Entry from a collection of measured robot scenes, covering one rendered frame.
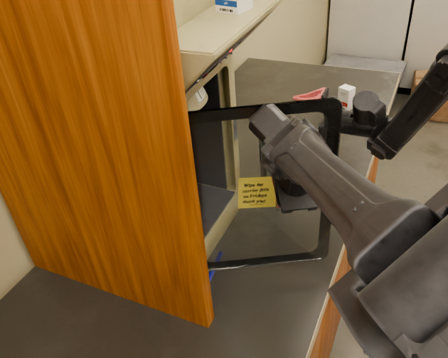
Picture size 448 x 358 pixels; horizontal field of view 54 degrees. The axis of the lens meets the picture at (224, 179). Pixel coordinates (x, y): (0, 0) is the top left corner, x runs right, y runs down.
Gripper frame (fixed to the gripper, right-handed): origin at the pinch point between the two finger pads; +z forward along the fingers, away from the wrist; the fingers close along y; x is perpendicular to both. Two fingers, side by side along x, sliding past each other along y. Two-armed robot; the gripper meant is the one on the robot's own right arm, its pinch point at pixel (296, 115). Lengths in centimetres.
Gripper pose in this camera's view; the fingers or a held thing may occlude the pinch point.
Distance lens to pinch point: 115.4
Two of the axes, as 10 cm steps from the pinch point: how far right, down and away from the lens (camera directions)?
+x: -4.2, 5.7, -7.0
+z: -9.0, -1.9, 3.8
